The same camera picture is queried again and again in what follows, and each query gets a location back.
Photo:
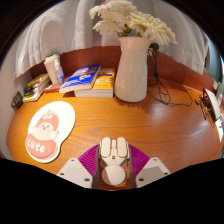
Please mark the cream lidded tumbler cup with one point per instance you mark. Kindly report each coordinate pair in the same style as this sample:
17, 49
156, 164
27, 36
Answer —
50, 68

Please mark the white curtain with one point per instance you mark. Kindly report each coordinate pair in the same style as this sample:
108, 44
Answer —
60, 26

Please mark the white flower bouquet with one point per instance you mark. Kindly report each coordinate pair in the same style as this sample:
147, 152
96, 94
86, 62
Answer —
133, 20

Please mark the white laptop on stand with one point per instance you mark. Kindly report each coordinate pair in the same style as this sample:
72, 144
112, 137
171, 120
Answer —
213, 105

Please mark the white pink cartoon mouse pad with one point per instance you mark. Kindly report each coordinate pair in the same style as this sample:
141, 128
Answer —
50, 130

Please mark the white ceramic pitcher vase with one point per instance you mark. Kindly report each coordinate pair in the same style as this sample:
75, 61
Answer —
131, 73

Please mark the white and yellow book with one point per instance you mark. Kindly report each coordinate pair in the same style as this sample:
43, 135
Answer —
32, 96

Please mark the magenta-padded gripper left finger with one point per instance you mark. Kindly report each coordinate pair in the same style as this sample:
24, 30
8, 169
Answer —
87, 161

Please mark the orange book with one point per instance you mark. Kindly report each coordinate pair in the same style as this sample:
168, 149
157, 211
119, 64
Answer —
105, 83

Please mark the white computer mouse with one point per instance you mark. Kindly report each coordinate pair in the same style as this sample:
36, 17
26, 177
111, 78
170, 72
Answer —
114, 156

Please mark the yellow and black book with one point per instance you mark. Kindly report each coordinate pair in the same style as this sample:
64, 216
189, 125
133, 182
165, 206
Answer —
37, 80

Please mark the white paper sheet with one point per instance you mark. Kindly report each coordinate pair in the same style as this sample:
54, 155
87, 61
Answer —
220, 130

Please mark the reddish brown flat book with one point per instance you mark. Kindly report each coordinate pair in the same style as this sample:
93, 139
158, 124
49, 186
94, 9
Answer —
52, 88

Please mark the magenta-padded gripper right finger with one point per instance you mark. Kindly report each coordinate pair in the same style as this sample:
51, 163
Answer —
139, 161

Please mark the black pen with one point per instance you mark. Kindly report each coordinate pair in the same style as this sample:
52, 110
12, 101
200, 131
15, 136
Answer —
203, 109

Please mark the clear spray bottle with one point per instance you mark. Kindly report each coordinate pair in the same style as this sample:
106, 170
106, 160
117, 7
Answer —
59, 75

